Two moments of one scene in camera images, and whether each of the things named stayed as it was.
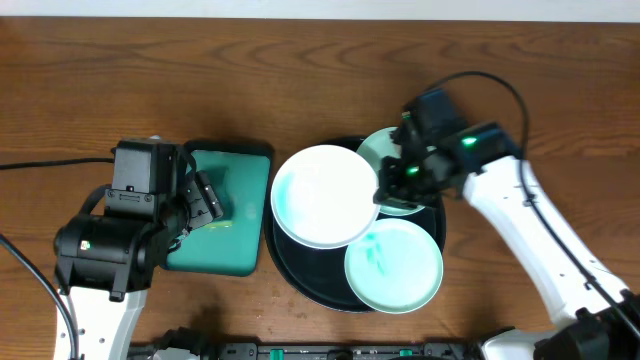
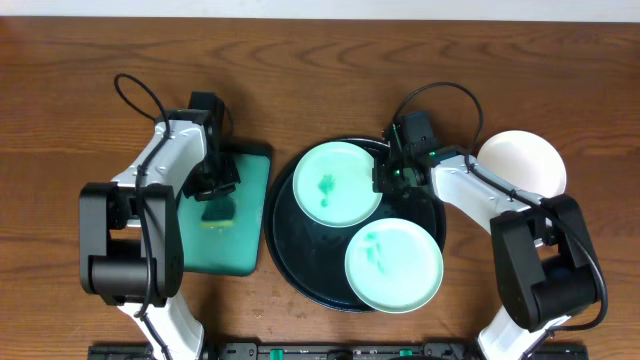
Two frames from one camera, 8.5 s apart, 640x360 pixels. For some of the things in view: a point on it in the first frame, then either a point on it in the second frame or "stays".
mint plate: [374, 149] → [333, 184]
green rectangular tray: [229, 244] stays
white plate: [323, 197] → [526, 160]
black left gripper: [206, 201] → [215, 185]
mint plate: [395, 268] stays
